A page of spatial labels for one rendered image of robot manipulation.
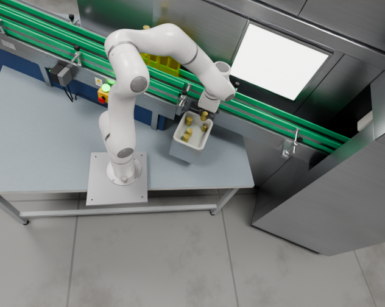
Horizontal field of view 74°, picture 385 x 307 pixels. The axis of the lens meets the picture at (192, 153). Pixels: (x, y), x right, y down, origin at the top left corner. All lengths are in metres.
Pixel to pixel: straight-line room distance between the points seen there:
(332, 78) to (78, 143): 1.44
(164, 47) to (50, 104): 1.13
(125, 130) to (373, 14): 1.11
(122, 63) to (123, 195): 0.80
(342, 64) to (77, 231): 2.04
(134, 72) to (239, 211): 1.83
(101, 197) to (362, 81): 1.46
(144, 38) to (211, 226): 1.74
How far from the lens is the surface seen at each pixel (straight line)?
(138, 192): 1.45
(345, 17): 1.39
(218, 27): 1.43
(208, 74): 1.06
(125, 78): 0.84
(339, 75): 1.54
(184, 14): 1.45
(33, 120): 1.81
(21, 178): 1.63
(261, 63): 1.48
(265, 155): 2.07
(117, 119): 1.04
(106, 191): 1.47
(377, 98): 1.46
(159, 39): 0.88
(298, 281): 2.52
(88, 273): 2.17
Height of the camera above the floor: 2.13
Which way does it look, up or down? 57 degrees down
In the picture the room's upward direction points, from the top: 22 degrees clockwise
